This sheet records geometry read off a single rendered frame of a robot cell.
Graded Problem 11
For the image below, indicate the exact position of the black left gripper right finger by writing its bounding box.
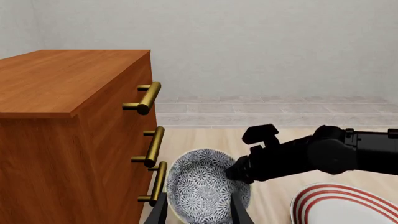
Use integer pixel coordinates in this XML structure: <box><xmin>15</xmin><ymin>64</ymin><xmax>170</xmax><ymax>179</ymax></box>
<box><xmin>231</xmin><ymin>194</ymin><xmax>256</xmax><ymax>224</ymax></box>

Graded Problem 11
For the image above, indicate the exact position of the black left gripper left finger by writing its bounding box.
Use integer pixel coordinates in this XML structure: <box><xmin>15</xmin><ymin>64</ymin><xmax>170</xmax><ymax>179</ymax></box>
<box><xmin>143</xmin><ymin>192</ymin><xmax>169</xmax><ymax>224</ymax></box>

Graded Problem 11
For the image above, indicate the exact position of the blue-white patterned bowl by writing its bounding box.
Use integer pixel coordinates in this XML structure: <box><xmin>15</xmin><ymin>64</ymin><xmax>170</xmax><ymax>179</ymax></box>
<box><xmin>166</xmin><ymin>148</ymin><xmax>252</xmax><ymax>224</ymax></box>

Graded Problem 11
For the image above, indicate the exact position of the white plate with red rings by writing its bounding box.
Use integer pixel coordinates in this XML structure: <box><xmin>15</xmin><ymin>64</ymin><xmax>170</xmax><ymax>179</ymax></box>
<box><xmin>289</xmin><ymin>182</ymin><xmax>398</xmax><ymax>224</ymax></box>

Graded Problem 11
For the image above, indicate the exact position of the brown wooden drawer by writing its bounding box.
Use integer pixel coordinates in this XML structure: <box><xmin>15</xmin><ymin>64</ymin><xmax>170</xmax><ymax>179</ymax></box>
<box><xmin>76</xmin><ymin>52</ymin><xmax>155</xmax><ymax>220</ymax></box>
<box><xmin>77</xmin><ymin>78</ymin><xmax>157</xmax><ymax>224</ymax></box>
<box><xmin>117</xmin><ymin>102</ymin><xmax>159</xmax><ymax>224</ymax></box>

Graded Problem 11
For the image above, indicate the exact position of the brown wooden cabinet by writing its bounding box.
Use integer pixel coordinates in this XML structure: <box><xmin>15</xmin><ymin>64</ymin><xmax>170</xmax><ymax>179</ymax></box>
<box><xmin>0</xmin><ymin>49</ymin><xmax>159</xmax><ymax>224</ymax></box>

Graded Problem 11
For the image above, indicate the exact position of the brass drawer handle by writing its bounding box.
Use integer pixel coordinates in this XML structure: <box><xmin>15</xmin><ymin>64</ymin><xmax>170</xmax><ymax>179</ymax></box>
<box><xmin>121</xmin><ymin>80</ymin><xmax>162</xmax><ymax>116</ymax></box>
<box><xmin>131</xmin><ymin>126</ymin><xmax>166</xmax><ymax>169</ymax></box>
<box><xmin>137</xmin><ymin>161</ymin><xmax>169</xmax><ymax>207</ymax></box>

